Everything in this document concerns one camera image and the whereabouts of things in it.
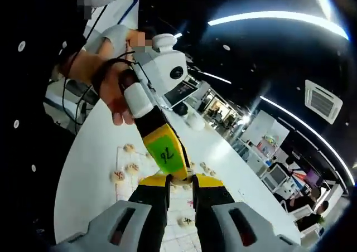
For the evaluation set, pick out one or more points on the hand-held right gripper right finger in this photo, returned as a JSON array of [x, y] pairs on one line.
[[212, 199]]

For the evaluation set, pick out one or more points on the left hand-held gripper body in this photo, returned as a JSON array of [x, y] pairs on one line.
[[161, 68]]

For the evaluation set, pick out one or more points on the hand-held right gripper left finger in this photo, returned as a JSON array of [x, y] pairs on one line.
[[150, 201]]

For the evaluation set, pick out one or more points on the round tan chess piece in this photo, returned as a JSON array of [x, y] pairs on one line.
[[180, 183]]

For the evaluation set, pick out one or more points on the group of wooden chess pieces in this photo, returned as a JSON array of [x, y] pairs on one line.
[[118, 176]]

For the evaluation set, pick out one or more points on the white red-lined chessboard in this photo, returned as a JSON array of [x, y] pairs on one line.
[[180, 235]]

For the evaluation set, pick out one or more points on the person's left hand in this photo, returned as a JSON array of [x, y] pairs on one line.
[[111, 96]]

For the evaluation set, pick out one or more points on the white round pot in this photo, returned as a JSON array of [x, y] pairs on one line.
[[195, 121]]

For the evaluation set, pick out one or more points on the white laptop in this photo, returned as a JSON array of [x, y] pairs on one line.
[[182, 91]]

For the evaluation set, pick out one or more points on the black round pouch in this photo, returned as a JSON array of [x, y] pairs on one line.
[[181, 109]]

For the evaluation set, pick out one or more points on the white mesh office chair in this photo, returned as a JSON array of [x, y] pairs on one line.
[[276, 176]]

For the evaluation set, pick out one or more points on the white display shelf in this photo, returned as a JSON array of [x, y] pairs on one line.
[[259, 129]]

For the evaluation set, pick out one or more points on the curved ceiling light strip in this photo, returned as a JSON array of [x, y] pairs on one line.
[[267, 101], [293, 17]]

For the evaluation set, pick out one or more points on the ceiling air conditioner vent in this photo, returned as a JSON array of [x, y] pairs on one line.
[[323, 101]]

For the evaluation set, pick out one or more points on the purple wall screen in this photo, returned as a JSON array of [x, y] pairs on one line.
[[313, 177]]

